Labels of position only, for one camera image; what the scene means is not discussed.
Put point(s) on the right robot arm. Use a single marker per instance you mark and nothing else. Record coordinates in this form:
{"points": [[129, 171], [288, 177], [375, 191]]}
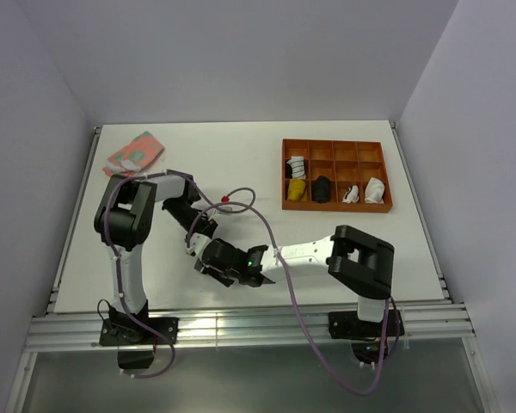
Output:
{"points": [[359, 261]]}

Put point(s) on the aluminium frame rail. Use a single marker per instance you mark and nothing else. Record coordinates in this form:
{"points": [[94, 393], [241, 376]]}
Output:
{"points": [[238, 328]]}

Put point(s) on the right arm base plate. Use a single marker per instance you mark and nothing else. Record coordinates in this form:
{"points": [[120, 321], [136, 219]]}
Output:
{"points": [[346, 325]]}

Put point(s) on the white black striped sock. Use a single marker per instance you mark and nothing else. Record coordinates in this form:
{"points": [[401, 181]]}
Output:
{"points": [[295, 168]]}

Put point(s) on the yellow rolled sock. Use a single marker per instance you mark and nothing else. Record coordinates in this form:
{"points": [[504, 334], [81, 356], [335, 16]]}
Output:
{"points": [[296, 190]]}

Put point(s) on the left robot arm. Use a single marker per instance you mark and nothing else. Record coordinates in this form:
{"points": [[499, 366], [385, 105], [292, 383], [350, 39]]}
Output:
{"points": [[124, 218]]}

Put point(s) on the white black rolled sock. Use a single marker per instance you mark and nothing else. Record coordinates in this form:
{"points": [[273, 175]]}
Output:
{"points": [[351, 196]]}

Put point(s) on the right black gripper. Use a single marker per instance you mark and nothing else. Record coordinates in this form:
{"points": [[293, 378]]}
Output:
{"points": [[211, 270]]}

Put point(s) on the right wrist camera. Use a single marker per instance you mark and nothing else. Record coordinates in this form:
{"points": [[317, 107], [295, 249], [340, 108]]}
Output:
{"points": [[197, 244]]}

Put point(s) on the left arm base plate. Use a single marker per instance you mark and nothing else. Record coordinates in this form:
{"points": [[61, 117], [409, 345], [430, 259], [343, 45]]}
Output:
{"points": [[127, 333]]}

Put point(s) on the orange compartment tray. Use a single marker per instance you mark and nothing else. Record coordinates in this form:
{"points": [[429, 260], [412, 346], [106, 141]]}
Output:
{"points": [[345, 163]]}

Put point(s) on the pink green patterned socks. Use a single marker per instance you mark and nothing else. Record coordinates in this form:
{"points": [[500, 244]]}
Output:
{"points": [[134, 157]]}

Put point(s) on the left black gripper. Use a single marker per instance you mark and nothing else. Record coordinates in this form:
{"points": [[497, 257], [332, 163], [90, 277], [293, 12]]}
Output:
{"points": [[207, 226]]}

